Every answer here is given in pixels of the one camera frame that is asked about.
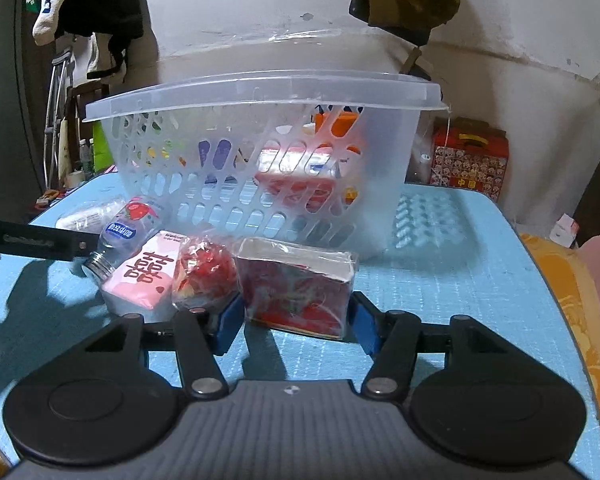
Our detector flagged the white plastic packet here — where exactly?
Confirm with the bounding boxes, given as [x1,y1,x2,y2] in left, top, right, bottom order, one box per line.
[55,197,128,234]

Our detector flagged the metal crutch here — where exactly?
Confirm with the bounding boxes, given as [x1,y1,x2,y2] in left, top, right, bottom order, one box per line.
[42,47,74,191]

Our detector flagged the white towel blue letters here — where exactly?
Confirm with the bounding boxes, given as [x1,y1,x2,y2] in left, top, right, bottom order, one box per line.
[24,0,101,46]

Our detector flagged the red gift box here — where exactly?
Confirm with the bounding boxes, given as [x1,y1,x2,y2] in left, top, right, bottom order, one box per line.
[430,117,511,191]

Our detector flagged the orange patterned blanket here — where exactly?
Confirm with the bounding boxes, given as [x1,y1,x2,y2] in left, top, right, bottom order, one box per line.
[517,232,600,443]

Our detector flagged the red white box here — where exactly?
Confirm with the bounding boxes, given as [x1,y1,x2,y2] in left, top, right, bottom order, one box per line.
[252,145,346,211]

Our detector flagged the small white box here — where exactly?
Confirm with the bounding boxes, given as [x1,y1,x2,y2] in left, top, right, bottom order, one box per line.
[550,212,581,249]

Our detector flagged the grey cabinet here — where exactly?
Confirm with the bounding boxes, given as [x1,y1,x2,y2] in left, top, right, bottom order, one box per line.
[0,0,46,221]

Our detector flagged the light blue mat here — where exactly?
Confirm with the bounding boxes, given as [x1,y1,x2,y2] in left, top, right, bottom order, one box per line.
[0,169,600,480]

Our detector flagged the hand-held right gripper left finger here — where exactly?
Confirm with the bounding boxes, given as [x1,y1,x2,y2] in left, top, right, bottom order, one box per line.
[81,291,246,402]

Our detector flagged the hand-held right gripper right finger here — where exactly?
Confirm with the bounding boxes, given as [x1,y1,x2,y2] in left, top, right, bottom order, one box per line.
[347,290,512,402]

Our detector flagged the strawberry label bottle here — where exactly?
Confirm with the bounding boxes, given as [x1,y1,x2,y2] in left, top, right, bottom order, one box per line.
[82,195,171,281]

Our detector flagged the olive green bag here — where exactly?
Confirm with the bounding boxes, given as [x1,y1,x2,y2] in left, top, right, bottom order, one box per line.
[348,0,461,46]

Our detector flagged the clear plastic basket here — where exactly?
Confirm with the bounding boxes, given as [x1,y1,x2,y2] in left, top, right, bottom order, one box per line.
[84,71,451,261]

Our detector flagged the orange carton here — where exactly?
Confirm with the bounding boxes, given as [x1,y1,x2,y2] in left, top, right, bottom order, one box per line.
[312,110,366,161]

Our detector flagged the red tissue pack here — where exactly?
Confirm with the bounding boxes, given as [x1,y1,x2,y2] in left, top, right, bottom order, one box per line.
[235,237,359,341]

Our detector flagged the pink white packet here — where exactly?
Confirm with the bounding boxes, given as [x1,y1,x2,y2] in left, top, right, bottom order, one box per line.
[100,230,191,324]

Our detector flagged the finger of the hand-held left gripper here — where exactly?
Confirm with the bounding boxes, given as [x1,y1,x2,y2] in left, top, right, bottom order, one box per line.
[0,217,101,264]

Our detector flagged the red snack bag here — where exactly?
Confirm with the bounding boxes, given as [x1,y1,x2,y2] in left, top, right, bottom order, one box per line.
[172,232,241,313]

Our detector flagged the black hanging garment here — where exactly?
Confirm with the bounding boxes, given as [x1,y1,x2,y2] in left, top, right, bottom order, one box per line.
[55,0,149,81]

